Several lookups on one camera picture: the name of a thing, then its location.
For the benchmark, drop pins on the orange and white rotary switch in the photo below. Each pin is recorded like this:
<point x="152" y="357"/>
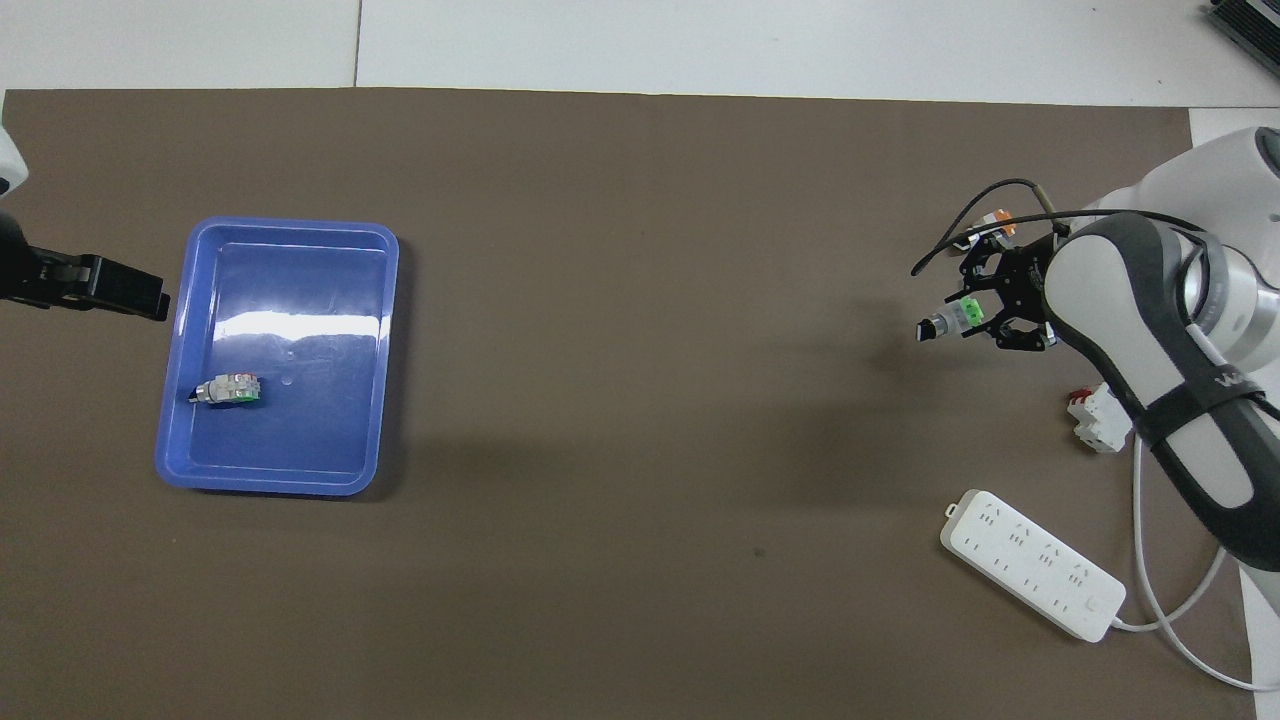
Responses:
<point x="998" y="222"/>

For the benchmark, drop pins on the grey ribbed metal device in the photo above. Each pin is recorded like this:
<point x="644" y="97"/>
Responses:
<point x="1250" y="20"/>

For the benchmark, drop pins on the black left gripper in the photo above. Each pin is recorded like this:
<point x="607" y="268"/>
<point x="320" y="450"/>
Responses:
<point x="18" y="260"/>

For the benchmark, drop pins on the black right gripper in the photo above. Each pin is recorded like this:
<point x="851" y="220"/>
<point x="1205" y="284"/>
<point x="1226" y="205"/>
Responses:
<point x="1025" y="290"/>

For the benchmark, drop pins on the white circuit breaker red lever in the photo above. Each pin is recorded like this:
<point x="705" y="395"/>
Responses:
<point x="1100" y="425"/>

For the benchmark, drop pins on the brown table mat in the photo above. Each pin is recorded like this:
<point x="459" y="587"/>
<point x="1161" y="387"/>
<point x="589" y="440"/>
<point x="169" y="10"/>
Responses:
<point x="640" y="300"/>

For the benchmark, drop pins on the green and white rotary switch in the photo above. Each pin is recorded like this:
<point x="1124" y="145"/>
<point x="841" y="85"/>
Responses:
<point x="955" y="320"/>

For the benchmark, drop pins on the white switch with mixed colours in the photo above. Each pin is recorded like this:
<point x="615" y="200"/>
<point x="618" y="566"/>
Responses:
<point x="230" y="390"/>

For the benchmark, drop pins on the white power strip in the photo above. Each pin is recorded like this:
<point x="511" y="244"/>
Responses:
<point x="1030" y="565"/>

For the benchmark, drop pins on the blue plastic tray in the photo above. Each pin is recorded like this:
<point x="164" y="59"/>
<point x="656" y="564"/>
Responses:
<point x="280" y="440"/>

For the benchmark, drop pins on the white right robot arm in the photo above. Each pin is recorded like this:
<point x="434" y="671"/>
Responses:
<point x="1220" y="170"/>

